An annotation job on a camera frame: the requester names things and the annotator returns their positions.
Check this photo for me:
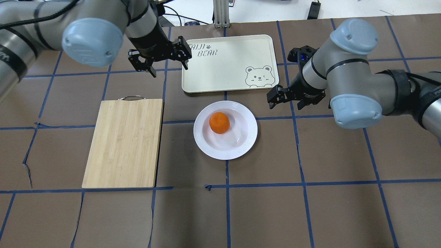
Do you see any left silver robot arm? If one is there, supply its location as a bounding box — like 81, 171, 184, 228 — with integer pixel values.
1, 0, 192, 100

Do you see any cream bear tray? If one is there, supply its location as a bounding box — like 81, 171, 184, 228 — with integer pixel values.
182, 34, 280, 94

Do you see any black power adapter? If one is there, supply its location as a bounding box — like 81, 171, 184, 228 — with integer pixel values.
307, 0, 321, 19

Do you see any white round plate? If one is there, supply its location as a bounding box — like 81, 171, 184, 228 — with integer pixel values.
193, 101, 258, 160

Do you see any aluminium frame post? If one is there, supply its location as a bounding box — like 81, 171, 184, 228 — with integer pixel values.
213, 0, 230, 28

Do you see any orange fruit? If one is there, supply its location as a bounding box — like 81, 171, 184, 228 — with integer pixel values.
208, 112, 230, 134

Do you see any wooden cutting board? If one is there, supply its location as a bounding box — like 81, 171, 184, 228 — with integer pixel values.
82, 99, 164, 189

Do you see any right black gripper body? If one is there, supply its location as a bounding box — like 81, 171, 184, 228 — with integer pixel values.
267, 74, 326, 105

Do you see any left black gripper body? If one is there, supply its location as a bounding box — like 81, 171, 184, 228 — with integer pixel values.
128, 31, 192, 69

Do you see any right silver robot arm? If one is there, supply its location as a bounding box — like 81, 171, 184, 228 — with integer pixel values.
267, 18, 441, 138

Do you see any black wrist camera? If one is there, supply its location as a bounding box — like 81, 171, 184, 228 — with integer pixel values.
286, 45, 317, 64

